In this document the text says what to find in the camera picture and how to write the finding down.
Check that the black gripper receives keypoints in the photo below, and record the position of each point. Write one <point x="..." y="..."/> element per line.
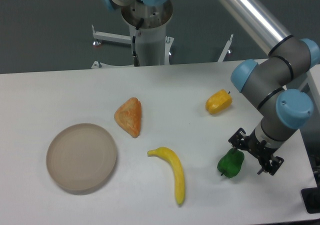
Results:
<point x="265" y="155"/>

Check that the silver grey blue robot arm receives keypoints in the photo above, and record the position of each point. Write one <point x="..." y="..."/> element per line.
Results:
<point x="284" y="110"/>

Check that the green toy bell pepper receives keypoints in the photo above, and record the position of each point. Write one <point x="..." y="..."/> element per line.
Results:
<point x="231" y="163"/>

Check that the yellow toy bell pepper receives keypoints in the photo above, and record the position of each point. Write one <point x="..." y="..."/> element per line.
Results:
<point x="218" y="102"/>

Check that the black device at table edge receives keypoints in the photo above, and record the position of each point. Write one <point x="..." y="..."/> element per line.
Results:
<point x="311" y="199"/>

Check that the yellow toy banana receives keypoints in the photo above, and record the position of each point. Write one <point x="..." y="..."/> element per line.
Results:
<point x="173" y="160"/>

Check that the orange toy triangular sandwich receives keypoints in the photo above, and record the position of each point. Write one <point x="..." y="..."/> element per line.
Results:
<point x="129" y="117"/>

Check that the beige round plate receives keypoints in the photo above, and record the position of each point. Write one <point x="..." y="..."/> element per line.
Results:
<point x="81" y="158"/>

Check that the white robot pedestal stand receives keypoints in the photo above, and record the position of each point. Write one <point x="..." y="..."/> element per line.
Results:
<point x="148" y="39"/>

